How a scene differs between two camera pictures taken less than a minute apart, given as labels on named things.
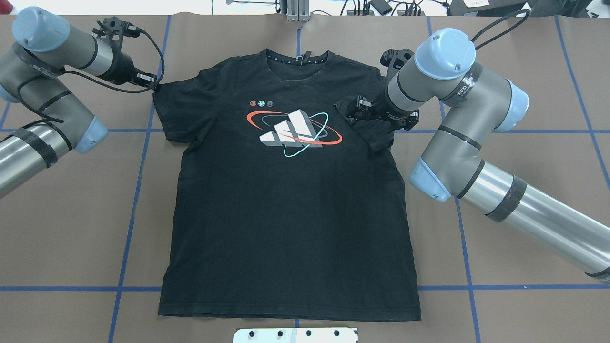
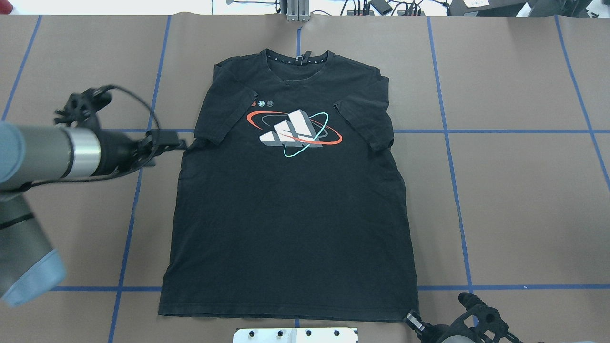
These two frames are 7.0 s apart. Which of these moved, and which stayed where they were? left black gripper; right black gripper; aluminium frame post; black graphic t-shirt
Moved: left black gripper; right black gripper
Stayed: aluminium frame post; black graphic t-shirt
